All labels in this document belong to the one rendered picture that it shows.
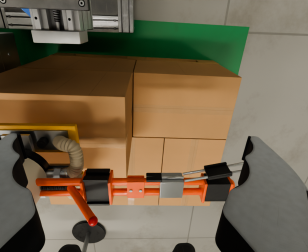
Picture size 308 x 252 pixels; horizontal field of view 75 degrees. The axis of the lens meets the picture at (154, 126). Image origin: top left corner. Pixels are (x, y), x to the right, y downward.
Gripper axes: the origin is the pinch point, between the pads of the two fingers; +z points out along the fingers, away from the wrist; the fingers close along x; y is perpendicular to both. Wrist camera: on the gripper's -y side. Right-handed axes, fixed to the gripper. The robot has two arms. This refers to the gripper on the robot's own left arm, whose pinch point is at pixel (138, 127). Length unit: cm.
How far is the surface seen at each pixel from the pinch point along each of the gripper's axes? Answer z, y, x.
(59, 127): 45, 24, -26
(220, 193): 32, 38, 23
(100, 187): 32.1, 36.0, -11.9
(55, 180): 33, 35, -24
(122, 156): 58, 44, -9
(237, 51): 152, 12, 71
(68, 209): 152, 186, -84
